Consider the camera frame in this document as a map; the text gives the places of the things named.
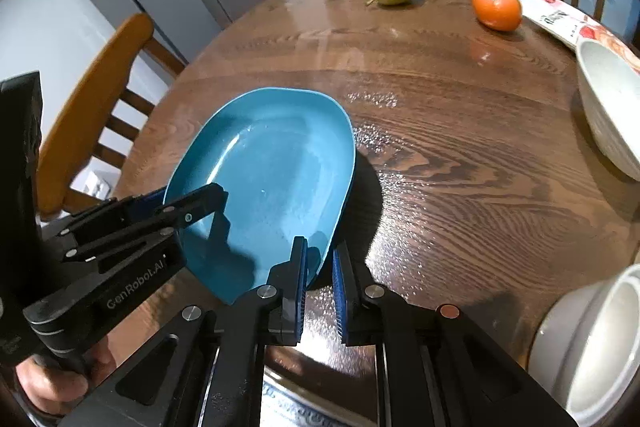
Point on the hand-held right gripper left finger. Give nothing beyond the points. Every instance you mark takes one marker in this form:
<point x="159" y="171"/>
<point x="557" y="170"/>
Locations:
<point x="300" y="289"/>

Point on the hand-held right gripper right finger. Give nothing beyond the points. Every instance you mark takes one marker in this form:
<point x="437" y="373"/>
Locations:
<point x="340" y="292"/>

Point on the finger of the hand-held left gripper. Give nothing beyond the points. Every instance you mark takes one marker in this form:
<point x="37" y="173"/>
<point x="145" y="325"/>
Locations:
<point x="140" y="206"/>
<point x="200" y="202"/>

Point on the blue oval plate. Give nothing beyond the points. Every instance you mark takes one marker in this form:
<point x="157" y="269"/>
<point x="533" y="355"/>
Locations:
<point x="275" y="162"/>

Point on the large cream bowl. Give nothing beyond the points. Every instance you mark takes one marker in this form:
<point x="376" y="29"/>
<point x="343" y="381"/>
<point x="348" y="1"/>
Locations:
<point x="555" y="337"/>

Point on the white ribbed bowl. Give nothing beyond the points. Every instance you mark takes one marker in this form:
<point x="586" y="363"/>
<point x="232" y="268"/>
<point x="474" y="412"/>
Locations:
<point x="607" y="102"/>

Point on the person's left hand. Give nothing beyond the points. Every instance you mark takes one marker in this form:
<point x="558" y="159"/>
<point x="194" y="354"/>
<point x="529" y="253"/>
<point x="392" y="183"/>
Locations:
<point x="50" y="389"/>

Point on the orange tangerine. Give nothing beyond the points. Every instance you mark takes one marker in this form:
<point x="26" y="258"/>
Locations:
<point x="496" y="7"/>

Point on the white printed snack bag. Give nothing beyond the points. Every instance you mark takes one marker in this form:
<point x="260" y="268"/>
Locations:
<point x="565" y="19"/>

